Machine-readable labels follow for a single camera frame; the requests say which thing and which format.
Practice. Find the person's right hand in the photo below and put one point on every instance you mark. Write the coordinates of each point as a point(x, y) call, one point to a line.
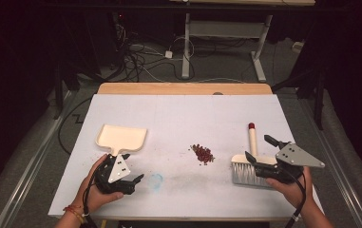
point(295, 193)

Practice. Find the black stand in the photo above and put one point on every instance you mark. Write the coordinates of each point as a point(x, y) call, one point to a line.
point(58, 95)
point(319, 104)

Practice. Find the white power adapter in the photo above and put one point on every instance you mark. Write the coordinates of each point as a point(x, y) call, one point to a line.
point(168, 54)

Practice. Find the group of red kidney beans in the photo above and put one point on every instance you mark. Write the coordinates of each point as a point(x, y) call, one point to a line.
point(202, 153)

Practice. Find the white desk frame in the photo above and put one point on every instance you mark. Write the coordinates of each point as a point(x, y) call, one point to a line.
point(186, 47)

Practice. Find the cream hand brush grey bristles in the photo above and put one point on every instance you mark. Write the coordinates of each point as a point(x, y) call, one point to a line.
point(252, 139)

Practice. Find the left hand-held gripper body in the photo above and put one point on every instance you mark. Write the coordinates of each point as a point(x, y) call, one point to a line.
point(118, 169)

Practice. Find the wooden table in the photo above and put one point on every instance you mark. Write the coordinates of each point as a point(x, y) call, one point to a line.
point(185, 88)

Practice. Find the person's left hand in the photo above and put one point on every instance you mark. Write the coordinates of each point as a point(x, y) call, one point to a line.
point(96, 199)

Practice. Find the cream plastic dustpan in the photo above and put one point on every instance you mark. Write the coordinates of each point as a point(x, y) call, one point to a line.
point(121, 139)

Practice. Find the white table cover sheet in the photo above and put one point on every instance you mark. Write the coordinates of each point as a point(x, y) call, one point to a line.
point(185, 120)

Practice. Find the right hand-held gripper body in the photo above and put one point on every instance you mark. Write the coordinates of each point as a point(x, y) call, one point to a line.
point(299, 155)

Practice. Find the white floor socket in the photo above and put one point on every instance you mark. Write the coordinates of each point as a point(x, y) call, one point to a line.
point(298, 47)

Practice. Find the metal floor rail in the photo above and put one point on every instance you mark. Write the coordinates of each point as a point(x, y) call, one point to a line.
point(337, 171)
point(33, 164)

